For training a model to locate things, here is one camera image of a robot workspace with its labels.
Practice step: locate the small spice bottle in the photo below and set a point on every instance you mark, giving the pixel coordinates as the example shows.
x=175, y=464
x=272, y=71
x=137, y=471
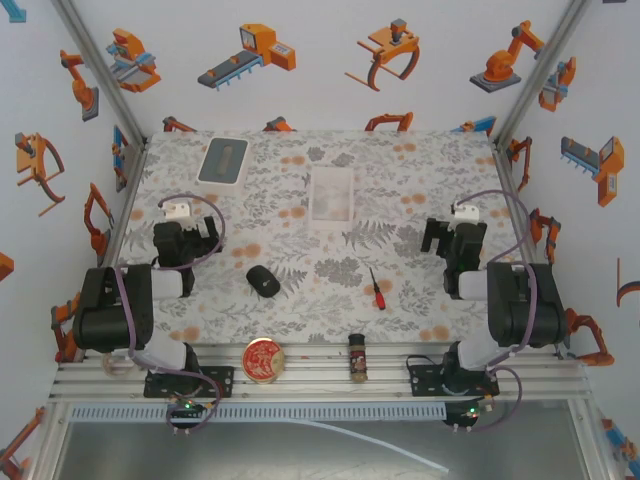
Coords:
x=358, y=361

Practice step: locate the aluminium corner post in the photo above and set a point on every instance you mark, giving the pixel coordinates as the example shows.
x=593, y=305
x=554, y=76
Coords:
x=102, y=70
x=542, y=70

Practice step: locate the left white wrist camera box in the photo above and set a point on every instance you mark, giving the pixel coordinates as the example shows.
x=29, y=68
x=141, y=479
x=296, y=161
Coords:
x=179, y=211

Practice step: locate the grey box with white rim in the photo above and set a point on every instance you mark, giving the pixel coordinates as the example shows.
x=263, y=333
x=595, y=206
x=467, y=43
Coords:
x=223, y=161

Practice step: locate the black computer mouse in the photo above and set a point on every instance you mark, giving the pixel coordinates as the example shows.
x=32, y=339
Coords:
x=263, y=282

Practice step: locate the floral table cloth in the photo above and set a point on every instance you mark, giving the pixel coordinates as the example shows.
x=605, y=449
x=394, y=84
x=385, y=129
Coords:
x=310, y=250

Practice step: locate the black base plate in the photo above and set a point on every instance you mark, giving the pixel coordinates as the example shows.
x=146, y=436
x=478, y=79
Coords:
x=422, y=382
x=220, y=382

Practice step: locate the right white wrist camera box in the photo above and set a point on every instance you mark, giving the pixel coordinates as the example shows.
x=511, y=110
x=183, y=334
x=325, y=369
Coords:
x=466, y=213

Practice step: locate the clear plastic bin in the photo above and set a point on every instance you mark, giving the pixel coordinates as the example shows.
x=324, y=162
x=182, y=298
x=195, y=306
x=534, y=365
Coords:
x=330, y=195

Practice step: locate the right black circuit board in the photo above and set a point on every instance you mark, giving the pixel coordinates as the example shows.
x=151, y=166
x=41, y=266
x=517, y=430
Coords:
x=465, y=416

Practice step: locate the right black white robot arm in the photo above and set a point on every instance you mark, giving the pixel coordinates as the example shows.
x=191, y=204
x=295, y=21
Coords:
x=525, y=310

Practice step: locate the red gold round tin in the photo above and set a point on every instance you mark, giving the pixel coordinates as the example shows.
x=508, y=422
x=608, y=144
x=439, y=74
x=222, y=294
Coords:
x=263, y=361

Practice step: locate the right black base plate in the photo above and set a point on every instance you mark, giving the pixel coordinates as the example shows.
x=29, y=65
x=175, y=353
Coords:
x=422, y=382

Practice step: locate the clear tape roll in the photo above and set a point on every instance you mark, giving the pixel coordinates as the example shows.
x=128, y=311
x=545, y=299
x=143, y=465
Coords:
x=118, y=364

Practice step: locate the aluminium rail frame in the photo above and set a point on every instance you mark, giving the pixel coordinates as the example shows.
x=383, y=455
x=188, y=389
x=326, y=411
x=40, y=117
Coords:
x=310, y=382

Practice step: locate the white plastic tube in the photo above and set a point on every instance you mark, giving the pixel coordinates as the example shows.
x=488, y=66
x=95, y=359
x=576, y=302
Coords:
x=390, y=442

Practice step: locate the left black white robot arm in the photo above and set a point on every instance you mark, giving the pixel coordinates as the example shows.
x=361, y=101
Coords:
x=107, y=310

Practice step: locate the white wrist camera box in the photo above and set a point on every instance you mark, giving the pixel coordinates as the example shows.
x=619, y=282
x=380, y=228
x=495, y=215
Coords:
x=466, y=213
x=179, y=211

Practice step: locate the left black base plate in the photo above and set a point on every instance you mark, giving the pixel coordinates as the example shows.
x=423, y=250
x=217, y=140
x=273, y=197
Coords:
x=220, y=382

